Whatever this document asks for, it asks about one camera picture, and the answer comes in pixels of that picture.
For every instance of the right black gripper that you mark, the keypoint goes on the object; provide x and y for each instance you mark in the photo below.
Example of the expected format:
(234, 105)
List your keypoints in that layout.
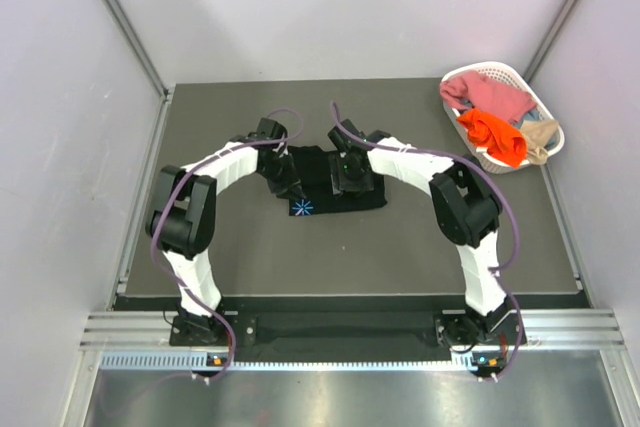
(341, 182)

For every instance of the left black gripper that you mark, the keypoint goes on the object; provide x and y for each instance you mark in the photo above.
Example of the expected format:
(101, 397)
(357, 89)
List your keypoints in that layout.
(289, 186)

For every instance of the black t shirt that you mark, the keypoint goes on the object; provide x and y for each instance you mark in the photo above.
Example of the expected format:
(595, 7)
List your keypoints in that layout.
(313, 167)

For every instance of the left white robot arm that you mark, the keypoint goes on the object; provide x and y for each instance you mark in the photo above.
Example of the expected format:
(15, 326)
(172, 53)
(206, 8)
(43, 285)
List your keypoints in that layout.
(182, 215)

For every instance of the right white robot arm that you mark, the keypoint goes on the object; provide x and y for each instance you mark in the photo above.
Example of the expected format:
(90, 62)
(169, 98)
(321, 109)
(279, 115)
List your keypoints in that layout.
(466, 207)

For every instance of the pink t shirt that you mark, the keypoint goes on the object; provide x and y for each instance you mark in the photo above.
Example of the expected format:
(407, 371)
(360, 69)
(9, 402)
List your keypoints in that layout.
(472, 89)

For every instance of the orange t shirt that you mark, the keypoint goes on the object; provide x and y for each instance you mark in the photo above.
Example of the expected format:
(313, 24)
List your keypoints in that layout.
(501, 140)

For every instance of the white laundry basket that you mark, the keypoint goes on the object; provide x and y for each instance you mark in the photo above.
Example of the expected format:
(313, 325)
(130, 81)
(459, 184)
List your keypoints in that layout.
(506, 74)

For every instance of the beige garment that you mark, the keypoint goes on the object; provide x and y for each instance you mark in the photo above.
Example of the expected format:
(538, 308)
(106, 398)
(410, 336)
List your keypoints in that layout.
(538, 134)

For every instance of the light blue garment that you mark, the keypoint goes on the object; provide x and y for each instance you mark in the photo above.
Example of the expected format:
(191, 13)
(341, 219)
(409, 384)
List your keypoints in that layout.
(531, 115)

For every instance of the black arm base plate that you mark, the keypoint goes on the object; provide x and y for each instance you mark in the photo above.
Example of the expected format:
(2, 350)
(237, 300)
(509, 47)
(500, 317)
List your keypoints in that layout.
(316, 325)

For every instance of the grey slotted cable duct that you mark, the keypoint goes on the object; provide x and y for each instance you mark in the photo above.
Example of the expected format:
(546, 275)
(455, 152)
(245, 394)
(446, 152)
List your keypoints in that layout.
(202, 361)

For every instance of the aluminium frame rail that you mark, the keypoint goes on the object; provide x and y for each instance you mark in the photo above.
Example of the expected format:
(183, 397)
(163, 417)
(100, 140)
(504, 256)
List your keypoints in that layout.
(546, 329)

